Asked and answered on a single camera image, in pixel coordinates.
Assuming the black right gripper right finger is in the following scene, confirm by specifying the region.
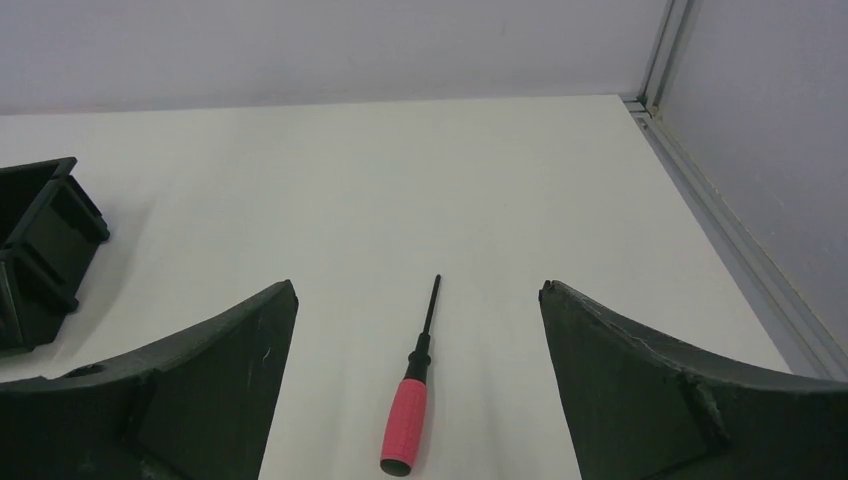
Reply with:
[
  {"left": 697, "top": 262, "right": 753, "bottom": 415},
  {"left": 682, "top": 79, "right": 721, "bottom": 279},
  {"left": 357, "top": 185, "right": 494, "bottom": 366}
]
[{"left": 538, "top": 281, "right": 847, "bottom": 479}]

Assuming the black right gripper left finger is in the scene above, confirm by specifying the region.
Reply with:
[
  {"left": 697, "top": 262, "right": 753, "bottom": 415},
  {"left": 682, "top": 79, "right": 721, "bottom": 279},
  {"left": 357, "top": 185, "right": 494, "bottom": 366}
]
[{"left": 1, "top": 281, "right": 299, "bottom": 479}]

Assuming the black plastic bin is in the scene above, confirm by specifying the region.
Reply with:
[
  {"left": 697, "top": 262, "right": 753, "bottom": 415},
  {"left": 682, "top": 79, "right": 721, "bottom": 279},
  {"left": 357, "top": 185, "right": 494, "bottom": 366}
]
[{"left": 1, "top": 157, "right": 110, "bottom": 355}]

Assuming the aluminium frame rail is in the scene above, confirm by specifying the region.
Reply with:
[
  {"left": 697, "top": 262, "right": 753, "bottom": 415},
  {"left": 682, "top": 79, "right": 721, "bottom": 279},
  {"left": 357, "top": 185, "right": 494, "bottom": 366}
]
[{"left": 622, "top": 1, "right": 847, "bottom": 381}]

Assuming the red handled black screwdriver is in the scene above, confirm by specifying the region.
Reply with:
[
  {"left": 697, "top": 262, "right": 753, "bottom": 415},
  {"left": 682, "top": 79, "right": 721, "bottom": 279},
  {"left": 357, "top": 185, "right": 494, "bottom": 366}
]
[{"left": 379, "top": 274, "right": 442, "bottom": 477}]

